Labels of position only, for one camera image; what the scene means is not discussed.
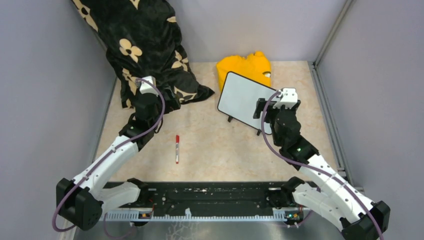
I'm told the red capped white marker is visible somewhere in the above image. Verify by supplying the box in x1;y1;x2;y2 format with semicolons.
175;134;180;164

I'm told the black framed whiteboard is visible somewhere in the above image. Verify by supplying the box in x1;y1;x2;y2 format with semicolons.
217;71;276;136

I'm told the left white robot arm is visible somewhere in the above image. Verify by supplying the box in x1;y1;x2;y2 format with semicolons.
52;83;181;232

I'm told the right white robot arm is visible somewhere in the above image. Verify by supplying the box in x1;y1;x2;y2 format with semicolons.
253;98;391;240

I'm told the folded yellow shirt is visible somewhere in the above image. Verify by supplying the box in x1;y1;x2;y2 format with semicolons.
216;51;272;91

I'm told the black floral fleece blanket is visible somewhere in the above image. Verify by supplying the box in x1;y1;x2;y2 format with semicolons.
73;0;214;109

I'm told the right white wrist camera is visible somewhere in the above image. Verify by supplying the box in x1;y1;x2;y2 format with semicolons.
273;87;299;110

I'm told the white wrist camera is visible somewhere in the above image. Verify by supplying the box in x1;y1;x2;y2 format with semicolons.
136;75;159;96
273;87;299;110

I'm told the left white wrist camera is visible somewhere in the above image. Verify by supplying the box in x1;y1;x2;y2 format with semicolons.
136;75;159;96

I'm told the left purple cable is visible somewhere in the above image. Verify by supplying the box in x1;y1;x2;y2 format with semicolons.
51;78;166;233

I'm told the purple cable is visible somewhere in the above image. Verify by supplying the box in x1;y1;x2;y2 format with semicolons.
51;78;166;233
260;91;385;240

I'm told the right aluminium frame rail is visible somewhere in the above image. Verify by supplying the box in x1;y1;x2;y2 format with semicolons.
308;0;355;184

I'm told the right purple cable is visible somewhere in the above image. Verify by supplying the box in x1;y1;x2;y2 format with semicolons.
260;91;385;240

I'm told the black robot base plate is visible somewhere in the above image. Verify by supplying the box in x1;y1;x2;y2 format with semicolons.
123;181;306;218

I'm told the white slotted cable duct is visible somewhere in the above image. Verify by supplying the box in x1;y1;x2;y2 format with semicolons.
99;208;288;222

